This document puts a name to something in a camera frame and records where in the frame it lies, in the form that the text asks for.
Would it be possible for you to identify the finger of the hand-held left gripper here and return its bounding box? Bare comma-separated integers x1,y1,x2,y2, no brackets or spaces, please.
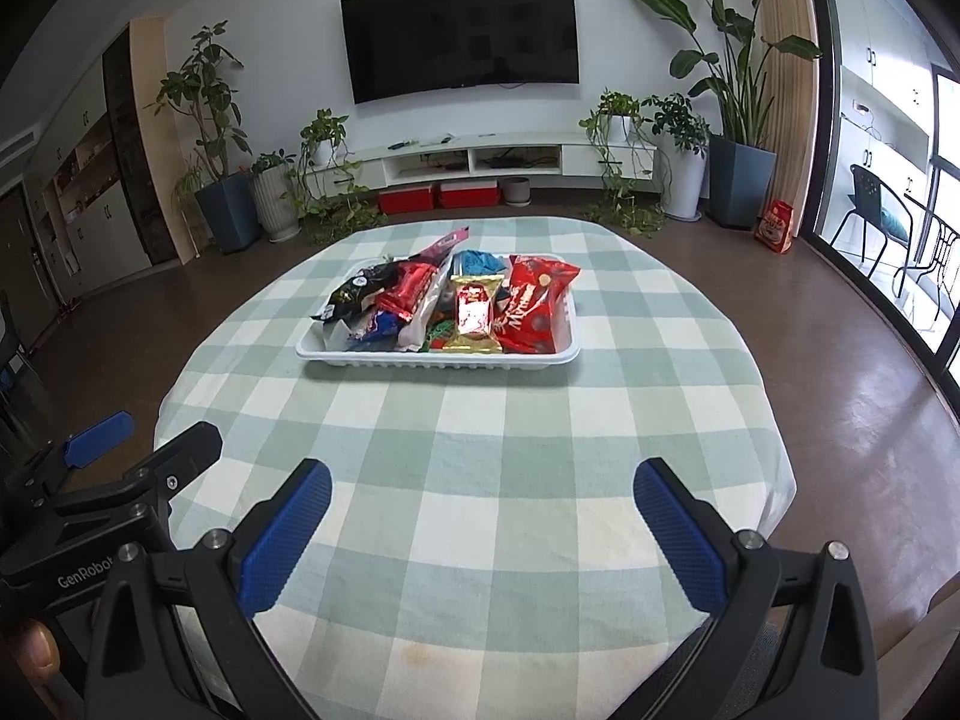
43,421,224,550
11,411,137,505

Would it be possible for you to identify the black balcony chair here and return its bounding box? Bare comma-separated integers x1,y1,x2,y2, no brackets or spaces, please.
829,163,913,280

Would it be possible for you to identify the black sliding door frame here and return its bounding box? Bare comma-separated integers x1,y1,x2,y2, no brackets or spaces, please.
802,0,960,361

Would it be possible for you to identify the pink snack packet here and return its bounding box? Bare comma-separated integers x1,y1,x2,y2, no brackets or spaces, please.
418,229,470,262

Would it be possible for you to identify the leafy tree in blue pot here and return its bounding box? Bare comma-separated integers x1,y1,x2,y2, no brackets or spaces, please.
146,21,265,255

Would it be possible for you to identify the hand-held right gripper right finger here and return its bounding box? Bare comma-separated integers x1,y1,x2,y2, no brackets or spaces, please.
632,456,880,720

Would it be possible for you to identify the plant in white ribbed pot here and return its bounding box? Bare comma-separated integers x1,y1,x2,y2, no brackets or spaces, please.
250,150,302,243

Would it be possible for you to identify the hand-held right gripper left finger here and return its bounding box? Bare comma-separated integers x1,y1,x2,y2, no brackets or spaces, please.
86,456,335,720

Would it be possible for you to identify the red chocolate ball bag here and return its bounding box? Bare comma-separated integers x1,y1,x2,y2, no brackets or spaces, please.
495,255,583,356

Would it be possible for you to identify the white balcony cabinet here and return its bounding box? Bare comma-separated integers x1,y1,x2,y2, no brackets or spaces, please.
838,0,940,166

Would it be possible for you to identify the bushy plant in white pot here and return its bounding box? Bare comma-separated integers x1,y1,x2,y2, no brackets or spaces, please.
641,94,710,223

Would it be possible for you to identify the broad-leaf plant in grey-blue pot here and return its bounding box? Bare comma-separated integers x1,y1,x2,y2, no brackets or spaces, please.
626,0,824,231

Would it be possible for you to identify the white plastic tray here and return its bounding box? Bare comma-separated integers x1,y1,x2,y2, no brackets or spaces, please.
295,251,585,371

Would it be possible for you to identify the person's left hand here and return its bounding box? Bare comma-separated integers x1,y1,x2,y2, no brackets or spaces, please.
9,617,63,683

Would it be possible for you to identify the white television cabinet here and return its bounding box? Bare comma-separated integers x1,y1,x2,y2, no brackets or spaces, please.
304,133,658,190

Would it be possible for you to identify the orange and black snack bag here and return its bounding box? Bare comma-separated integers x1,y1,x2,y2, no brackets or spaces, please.
311,261,406,326

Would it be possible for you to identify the blue chip bag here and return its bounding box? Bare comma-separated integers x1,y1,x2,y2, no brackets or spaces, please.
345,311,406,353

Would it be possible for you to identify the red storage box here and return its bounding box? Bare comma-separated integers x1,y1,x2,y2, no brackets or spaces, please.
439,181,502,209
377,184,438,215

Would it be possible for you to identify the red paper bag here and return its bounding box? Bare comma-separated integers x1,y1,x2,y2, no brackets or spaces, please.
756,199,795,255

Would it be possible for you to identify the black wall television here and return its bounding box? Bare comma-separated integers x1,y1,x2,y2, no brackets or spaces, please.
341,0,583,107

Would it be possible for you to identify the white and dark wall cabinet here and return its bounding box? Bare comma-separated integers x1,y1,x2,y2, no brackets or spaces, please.
0,19,186,310

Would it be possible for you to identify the small red and white packet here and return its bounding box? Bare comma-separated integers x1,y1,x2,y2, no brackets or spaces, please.
442,274,508,356

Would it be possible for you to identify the black balcony table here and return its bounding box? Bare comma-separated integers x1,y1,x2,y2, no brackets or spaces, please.
894,192,960,331

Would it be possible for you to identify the green checked tablecloth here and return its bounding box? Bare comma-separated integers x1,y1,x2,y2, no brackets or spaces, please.
154,216,797,720

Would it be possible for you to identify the beige curtain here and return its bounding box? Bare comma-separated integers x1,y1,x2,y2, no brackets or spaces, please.
754,0,821,197

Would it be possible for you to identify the teal blue snack packet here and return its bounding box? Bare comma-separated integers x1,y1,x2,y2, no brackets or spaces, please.
454,249,512,279

